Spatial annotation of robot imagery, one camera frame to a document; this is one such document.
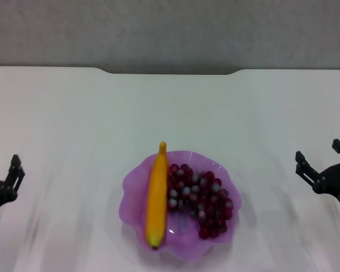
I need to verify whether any purple wavy plastic bowl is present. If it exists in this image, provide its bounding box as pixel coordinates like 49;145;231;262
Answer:
118;150;243;261

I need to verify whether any yellow banana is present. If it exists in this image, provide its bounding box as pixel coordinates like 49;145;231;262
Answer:
144;141;171;251

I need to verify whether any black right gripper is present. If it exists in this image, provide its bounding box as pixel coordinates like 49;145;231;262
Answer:
295;138;340;215

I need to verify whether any dark red grape bunch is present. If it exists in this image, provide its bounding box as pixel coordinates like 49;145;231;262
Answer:
167;163;235;240

